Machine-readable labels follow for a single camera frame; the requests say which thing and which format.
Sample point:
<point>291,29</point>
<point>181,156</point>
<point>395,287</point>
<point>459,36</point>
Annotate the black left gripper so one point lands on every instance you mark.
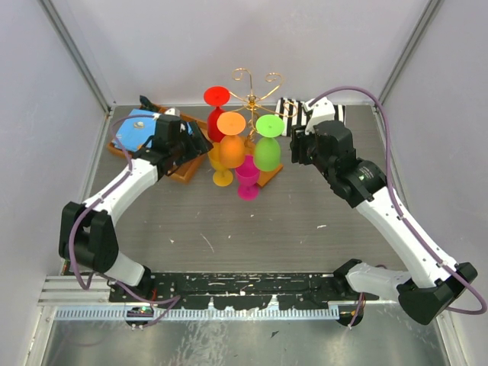
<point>198,146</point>

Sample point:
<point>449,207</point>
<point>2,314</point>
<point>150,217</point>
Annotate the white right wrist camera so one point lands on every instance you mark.
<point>321,110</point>

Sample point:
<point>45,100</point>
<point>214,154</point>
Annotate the gold wire glass rack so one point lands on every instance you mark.
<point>253,103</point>

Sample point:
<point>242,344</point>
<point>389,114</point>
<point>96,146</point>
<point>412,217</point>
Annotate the green plastic wine glass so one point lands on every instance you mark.
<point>267,153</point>

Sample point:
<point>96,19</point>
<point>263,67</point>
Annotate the dark patterned cloth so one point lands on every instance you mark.
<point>147,105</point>

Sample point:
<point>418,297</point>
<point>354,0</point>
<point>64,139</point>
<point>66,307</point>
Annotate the wooden compartment tray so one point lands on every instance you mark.
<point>183,171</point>

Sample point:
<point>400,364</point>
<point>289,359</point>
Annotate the yellow plastic wine glass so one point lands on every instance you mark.
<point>222,176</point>

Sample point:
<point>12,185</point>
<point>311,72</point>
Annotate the orange plastic wine glass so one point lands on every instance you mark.
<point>232,149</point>

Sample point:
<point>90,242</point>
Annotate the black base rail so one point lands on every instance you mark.
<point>248,291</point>

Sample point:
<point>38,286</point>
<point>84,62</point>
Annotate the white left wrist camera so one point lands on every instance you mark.
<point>173,112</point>

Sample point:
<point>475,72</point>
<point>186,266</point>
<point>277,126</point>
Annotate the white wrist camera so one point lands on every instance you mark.
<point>173,112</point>
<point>321,110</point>

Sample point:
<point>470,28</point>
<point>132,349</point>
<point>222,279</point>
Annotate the blue patterned cloth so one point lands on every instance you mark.
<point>135,131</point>

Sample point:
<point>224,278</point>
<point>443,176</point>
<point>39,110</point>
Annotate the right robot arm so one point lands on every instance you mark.
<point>433,280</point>

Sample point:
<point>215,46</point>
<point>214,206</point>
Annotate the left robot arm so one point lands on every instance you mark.
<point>87,231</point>

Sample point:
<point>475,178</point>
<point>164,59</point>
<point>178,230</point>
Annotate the black white striped cloth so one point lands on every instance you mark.
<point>297,113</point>

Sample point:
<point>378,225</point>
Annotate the red plastic wine glass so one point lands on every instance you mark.
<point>216,96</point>

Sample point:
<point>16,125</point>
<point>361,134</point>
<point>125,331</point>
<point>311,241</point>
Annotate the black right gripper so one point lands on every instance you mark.
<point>300,139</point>

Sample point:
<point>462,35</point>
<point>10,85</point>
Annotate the pink plastic wine glass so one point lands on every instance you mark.
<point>247,175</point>

